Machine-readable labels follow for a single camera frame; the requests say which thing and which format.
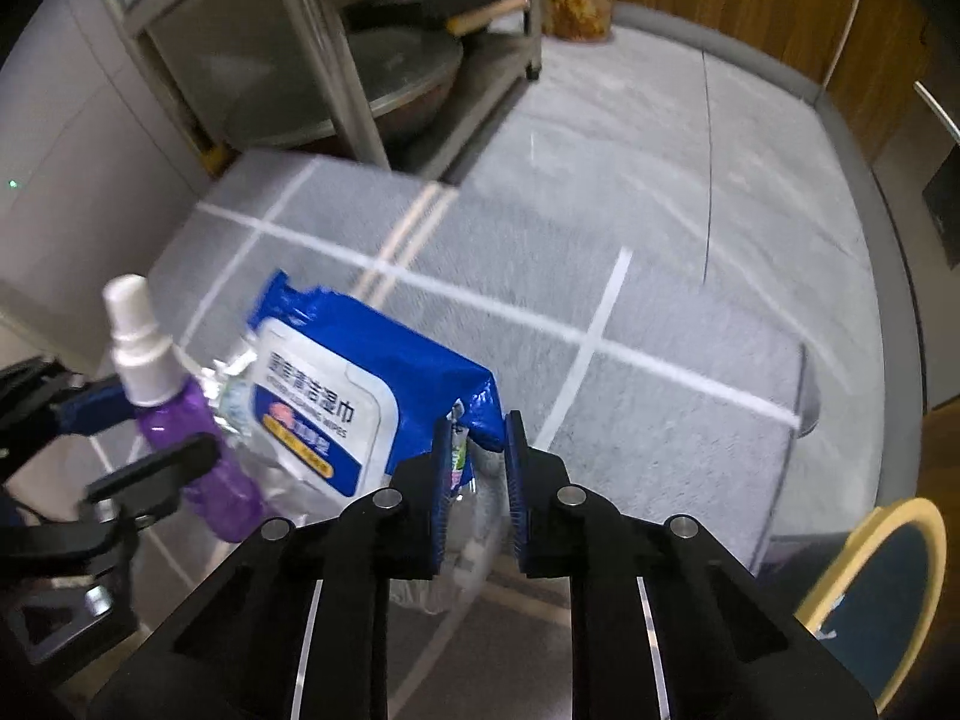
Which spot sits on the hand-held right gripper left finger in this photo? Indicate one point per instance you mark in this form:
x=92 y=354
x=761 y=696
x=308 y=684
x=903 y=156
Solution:
x=442 y=495

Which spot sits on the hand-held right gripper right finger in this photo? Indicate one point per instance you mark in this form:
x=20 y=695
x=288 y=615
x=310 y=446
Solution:
x=517 y=495

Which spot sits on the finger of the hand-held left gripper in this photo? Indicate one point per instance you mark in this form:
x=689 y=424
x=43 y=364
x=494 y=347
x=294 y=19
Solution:
x=94 y=405
x=165 y=465

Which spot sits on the clear plastic bag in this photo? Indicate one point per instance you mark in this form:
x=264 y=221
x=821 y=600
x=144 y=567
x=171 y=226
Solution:
x=472 y=532

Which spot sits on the purple spray bottle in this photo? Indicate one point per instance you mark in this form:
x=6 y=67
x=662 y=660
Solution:
x=225 y=495

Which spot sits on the blue wet wipes packet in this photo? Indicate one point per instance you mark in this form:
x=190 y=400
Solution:
x=420 y=382

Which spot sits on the teal bin with beige rim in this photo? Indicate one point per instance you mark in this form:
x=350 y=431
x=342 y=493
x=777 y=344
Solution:
x=892 y=577

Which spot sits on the stainless steel shelf rack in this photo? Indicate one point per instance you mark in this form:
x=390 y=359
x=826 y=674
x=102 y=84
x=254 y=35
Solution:
x=349 y=90

